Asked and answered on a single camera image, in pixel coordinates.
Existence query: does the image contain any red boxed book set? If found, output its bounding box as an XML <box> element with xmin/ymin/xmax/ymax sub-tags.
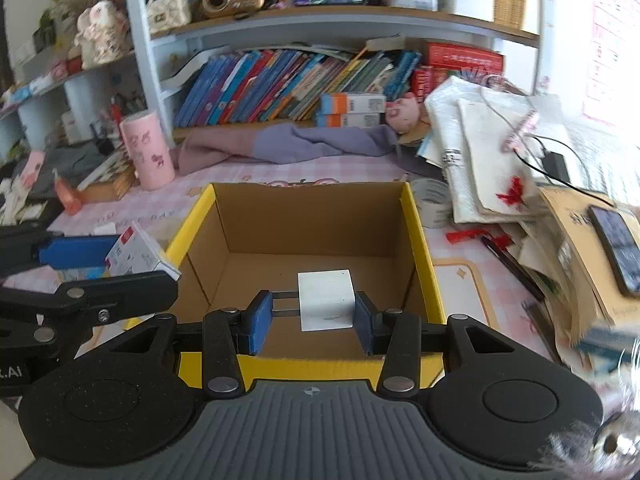
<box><xmin>412</xmin><ymin>42</ymin><xmax>505</xmax><ymax>98</ymax></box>

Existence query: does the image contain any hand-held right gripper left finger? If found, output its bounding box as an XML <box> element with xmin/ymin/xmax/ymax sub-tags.
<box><xmin>107</xmin><ymin>290</ymin><xmax>274</xmax><ymax>398</ymax></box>

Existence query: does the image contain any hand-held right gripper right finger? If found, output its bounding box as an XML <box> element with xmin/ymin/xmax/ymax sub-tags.
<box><xmin>352</xmin><ymin>291</ymin><xmax>523</xmax><ymax>397</ymax></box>

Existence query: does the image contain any red paper scrap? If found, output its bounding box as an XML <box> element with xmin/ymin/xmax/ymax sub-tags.
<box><xmin>445</xmin><ymin>229</ymin><xmax>513</xmax><ymax>251</ymax></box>

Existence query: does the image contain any brown cardboard box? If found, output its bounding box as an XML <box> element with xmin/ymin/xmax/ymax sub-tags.
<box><xmin>537</xmin><ymin>185</ymin><xmax>640</xmax><ymax>366</ymax></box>

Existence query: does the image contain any pink sticker tumbler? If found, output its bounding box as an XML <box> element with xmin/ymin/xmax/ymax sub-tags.
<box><xmin>119</xmin><ymin>109</ymin><xmax>177</xmax><ymax>192</ymax></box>

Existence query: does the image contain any black power adapter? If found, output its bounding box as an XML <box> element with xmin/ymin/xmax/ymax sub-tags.
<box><xmin>542</xmin><ymin>151</ymin><xmax>571</xmax><ymax>183</ymax></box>

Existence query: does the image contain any pink purple garment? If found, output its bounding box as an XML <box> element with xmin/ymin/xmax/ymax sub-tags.
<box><xmin>172</xmin><ymin>122</ymin><xmax>443</xmax><ymax>181</ymax></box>

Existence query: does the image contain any black smartphone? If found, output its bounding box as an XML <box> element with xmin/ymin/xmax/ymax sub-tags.
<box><xmin>587</xmin><ymin>205</ymin><xmax>640</xmax><ymax>296</ymax></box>

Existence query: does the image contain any white cube block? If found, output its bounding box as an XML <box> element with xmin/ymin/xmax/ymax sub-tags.
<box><xmin>297</xmin><ymin>270</ymin><xmax>357</xmax><ymax>333</ymax></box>

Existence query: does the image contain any black pen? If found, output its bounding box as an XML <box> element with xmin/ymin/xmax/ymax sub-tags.
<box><xmin>480</xmin><ymin>235</ymin><xmax>546</xmax><ymax>303</ymax></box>

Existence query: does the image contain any pink checked tablecloth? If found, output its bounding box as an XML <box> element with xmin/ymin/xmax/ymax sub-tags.
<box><xmin>47</xmin><ymin>152</ymin><xmax>616</xmax><ymax>411</ymax></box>

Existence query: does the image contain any yellow cardboard box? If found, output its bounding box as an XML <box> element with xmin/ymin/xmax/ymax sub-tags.
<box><xmin>125</xmin><ymin>182</ymin><xmax>447</xmax><ymax>391</ymax></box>

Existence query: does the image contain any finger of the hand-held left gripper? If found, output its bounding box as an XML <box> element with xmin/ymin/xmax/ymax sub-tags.
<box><xmin>0</xmin><ymin>222</ymin><xmax>122</xmax><ymax>281</ymax></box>
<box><xmin>0</xmin><ymin>271</ymin><xmax>179</xmax><ymax>350</ymax></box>

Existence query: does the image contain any pink alphabet wall poster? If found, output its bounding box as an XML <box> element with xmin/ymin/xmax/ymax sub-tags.
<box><xmin>582</xmin><ymin>0</ymin><xmax>640</xmax><ymax>128</ymax></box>

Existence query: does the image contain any pink pig plush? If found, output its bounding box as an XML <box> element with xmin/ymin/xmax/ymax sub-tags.
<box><xmin>385</xmin><ymin>92</ymin><xmax>432</xmax><ymax>136</ymax></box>

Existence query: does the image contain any red paper ornament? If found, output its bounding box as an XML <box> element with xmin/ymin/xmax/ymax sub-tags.
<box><xmin>495</xmin><ymin>176</ymin><xmax>531</xmax><ymax>208</ymax></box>

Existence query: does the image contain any white plastic bag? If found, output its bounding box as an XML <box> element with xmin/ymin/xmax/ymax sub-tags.
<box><xmin>425</xmin><ymin>76</ymin><xmax>576</xmax><ymax>226</ymax></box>

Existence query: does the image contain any printed tape roll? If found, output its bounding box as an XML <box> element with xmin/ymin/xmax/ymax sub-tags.
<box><xmin>410</xmin><ymin>177</ymin><xmax>452</xmax><ymax>229</ymax></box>

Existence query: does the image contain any white quilted pearl handbag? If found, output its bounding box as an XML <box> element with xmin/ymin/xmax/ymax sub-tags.
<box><xmin>146</xmin><ymin>0</ymin><xmax>192</xmax><ymax>31</ymax></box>

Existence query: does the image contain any small white red carton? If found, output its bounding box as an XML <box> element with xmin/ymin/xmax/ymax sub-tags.
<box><xmin>104</xmin><ymin>221</ymin><xmax>182</xmax><ymax>282</ymax></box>

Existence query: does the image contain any wooden chessboard box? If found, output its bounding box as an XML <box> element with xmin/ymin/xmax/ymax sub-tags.
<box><xmin>77</xmin><ymin>147</ymin><xmax>138</xmax><ymax>201</ymax></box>

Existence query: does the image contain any pink charm strap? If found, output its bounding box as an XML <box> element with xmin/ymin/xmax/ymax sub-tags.
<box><xmin>500</xmin><ymin>110</ymin><xmax>541</xmax><ymax>153</ymax></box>

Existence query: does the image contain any orange white carton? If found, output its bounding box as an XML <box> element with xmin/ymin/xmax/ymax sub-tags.
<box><xmin>316</xmin><ymin>112</ymin><xmax>387</xmax><ymax>130</ymax></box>
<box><xmin>320</xmin><ymin>92</ymin><xmax>388</xmax><ymax>116</ymax></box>

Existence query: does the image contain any white bookshelf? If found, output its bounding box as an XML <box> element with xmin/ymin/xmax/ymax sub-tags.
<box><xmin>0</xmin><ymin>0</ymin><xmax>551</xmax><ymax>161</ymax></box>

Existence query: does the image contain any furry silver bell charm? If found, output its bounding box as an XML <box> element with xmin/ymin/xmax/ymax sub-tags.
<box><xmin>542</xmin><ymin>410</ymin><xmax>640</xmax><ymax>480</ymax></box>

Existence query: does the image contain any black cable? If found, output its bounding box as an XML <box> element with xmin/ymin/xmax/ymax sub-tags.
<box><xmin>520</xmin><ymin>132</ymin><xmax>616</xmax><ymax>206</ymax></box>

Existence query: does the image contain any grey garment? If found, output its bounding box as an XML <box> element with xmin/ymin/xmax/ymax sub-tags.
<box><xmin>30</xmin><ymin>142</ymin><xmax>121</xmax><ymax>196</ymax></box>

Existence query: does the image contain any row of colourful leaning books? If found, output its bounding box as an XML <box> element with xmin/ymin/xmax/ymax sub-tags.
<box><xmin>172</xmin><ymin>47</ymin><xmax>423</xmax><ymax>128</ymax></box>

